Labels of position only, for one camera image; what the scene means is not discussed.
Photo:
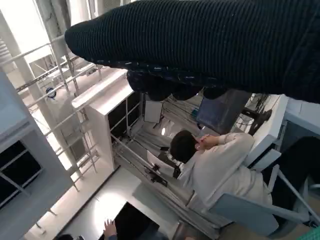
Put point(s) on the black knitted-glove right robot hand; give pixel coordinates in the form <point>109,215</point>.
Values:
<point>200,42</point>

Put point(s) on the dark computer monitor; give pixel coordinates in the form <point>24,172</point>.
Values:
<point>215,112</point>

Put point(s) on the small white board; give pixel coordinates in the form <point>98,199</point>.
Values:
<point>153,111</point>

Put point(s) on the white desk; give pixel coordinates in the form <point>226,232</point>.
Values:
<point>272,117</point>

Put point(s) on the white cabinet with dark panels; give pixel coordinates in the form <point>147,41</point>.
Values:
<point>100,110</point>

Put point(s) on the person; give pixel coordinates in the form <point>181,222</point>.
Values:
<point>220,170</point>
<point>110,228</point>

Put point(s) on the black clamp device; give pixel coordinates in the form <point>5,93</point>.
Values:
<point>156,175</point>

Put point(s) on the round blue white sign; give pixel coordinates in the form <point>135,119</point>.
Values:
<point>51,93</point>

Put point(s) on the grey office chair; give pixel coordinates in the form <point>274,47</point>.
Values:
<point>245,212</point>

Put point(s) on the black laptop screen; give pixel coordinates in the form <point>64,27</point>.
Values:
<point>135,220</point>

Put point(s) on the large white dark-panelled cabinet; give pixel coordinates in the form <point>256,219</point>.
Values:
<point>27,140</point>

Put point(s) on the green cutting mat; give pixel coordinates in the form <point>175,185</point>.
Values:
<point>312,235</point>

